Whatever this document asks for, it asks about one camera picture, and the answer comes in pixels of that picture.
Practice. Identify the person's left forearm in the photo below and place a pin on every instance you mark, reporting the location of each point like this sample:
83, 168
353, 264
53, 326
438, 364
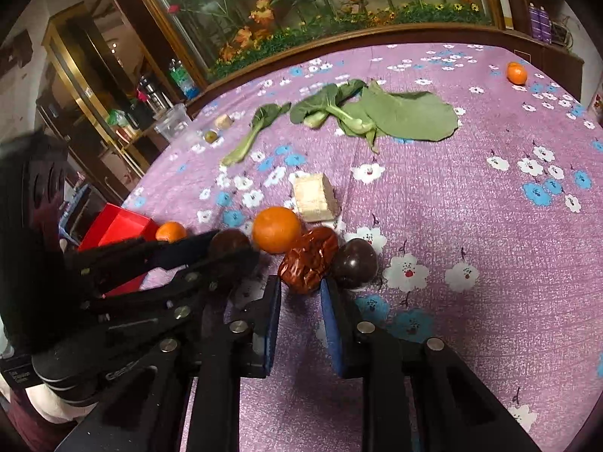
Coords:
42, 409

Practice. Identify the red plastic box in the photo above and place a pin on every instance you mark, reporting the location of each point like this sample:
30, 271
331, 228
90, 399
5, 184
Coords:
117, 230

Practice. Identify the glass case with artificial flowers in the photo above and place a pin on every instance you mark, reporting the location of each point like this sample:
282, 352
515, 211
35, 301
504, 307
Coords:
311, 4

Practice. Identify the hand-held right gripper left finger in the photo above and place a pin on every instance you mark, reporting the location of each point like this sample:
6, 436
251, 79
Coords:
272, 329

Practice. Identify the bok choy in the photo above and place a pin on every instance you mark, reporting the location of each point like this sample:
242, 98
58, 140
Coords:
329, 108

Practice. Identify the clear plastic cup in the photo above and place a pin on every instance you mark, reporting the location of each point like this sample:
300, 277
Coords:
172, 125

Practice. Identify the steel thermos flask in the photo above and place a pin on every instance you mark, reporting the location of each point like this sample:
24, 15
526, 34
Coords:
151, 92

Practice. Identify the small green olive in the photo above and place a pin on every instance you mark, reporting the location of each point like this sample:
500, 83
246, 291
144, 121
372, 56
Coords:
210, 137

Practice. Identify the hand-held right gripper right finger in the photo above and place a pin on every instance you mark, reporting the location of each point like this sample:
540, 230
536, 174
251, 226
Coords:
332, 334

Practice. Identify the green packet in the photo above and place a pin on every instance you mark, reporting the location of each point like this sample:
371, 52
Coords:
117, 117

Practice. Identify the gold framed glass cabinet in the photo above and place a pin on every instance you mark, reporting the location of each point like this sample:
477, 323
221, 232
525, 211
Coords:
89, 89

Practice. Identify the small tangerine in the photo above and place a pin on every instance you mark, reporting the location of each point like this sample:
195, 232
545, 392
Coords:
170, 232
517, 73

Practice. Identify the medium orange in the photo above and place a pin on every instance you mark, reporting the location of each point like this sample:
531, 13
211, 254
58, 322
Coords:
276, 229

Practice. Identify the wrinkled red date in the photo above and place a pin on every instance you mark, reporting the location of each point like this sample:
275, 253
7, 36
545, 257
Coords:
304, 266

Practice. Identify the clear plastic water bottle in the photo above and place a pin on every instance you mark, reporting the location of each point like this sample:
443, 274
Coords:
181, 79

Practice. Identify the slim bok choy stalk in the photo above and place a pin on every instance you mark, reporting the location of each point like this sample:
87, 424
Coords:
256, 127

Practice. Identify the purple bottle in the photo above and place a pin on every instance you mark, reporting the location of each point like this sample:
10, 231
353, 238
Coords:
545, 23
533, 21

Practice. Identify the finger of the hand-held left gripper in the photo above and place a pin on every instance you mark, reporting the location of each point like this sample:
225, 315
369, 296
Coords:
160, 254
207, 275

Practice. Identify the dark purple plum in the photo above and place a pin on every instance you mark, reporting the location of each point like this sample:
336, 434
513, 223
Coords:
229, 245
354, 263

